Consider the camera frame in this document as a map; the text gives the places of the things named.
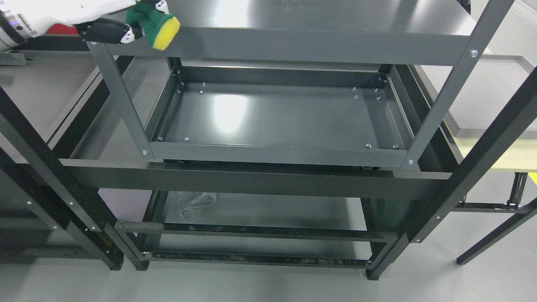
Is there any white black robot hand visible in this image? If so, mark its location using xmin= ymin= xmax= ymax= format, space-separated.
xmin=1 ymin=0 xmax=145 ymax=44

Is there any green yellow sponge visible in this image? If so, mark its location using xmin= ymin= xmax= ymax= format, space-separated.
xmin=125 ymin=0 xmax=181 ymax=50

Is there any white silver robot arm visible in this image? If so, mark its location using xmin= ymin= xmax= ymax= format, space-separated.
xmin=0 ymin=9 xmax=28 ymax=52

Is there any grey metal shelf unit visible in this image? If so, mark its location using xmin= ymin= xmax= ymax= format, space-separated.
xmin=89 ymin=0 xmax=514 ymax=169

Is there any red metal beam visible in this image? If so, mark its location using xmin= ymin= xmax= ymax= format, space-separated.
xmin=46 ymin=23 xmax=78 ymax=36

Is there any black metal shelving rack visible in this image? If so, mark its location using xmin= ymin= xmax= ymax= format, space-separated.
xmin=1 ymin=70 xmax=536 ymax=280

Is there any clear plastic bag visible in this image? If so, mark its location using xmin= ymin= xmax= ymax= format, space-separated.
xmin=177 ymin=191 xmax=217 ymax=221

